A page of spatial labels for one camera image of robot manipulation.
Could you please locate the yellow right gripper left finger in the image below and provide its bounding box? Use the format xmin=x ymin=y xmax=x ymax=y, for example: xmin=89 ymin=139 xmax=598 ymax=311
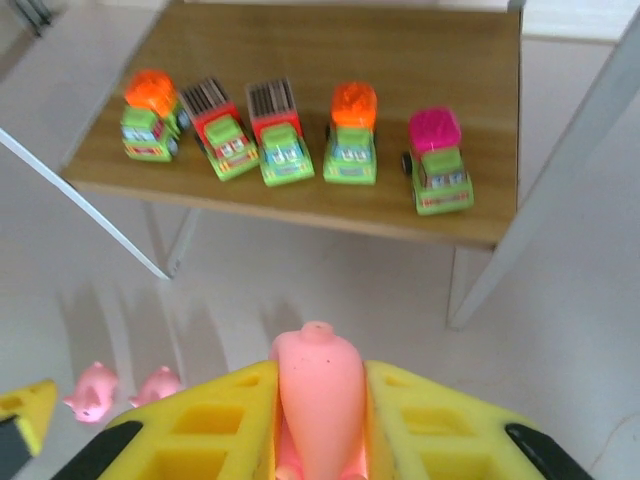
xmin=49 ymin=360 xmax=279 ymax=480

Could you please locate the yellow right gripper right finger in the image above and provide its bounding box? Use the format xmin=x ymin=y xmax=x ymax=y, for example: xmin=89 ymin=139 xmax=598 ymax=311
xmin=364 ymin=359 xmax=596 ymax=480

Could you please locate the pink toy pig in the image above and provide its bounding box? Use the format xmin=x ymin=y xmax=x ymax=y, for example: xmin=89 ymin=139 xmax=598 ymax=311
xmin=128 ymin=366 xmax=184 ymax=409
xmin=268 ymin=321 xmax=372 ymax=480
xmin=62 ymin=362 xmax=120 ymax=427

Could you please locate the green toy truck pink dome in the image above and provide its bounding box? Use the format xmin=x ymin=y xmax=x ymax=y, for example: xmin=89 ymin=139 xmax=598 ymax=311
xmin=399 ymin=105 xmax=476 ymax=217

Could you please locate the red green truck grey bed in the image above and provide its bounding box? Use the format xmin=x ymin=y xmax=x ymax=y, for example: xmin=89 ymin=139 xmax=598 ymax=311
xmin=178 ymin=77 xmax=261 ymax=182
xmin=244 ymin=77 xmax=317 ymax=188

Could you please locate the aluminium side rail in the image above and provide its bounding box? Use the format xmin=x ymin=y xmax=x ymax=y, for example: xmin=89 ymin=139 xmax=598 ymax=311
xmin=12 ymin=0 xmax=59 ymax=37

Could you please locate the wooden shelf with white frame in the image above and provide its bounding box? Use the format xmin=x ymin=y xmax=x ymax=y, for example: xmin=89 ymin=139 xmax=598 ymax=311
xmin=0 ymin=0 xmax=640 ymax=332

